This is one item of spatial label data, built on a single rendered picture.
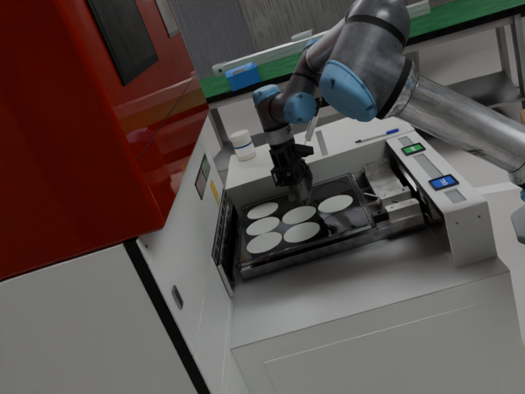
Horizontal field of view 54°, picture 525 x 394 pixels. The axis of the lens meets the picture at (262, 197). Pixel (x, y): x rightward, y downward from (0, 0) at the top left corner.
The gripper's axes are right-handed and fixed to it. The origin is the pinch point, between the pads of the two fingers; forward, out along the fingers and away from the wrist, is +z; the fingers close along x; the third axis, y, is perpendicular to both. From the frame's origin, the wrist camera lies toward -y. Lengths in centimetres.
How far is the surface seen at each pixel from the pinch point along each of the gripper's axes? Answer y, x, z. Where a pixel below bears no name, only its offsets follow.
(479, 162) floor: -212, 12, 91
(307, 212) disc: 4.9, 2.2, 1.3
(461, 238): 21, 46, 2
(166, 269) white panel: 64, 6, -21
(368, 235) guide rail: 10.1, 20.5, 6.9
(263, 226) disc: 11.3, -9.2, 1.3
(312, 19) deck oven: -413, -162, -5
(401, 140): -25.9, 23.5, -4.3
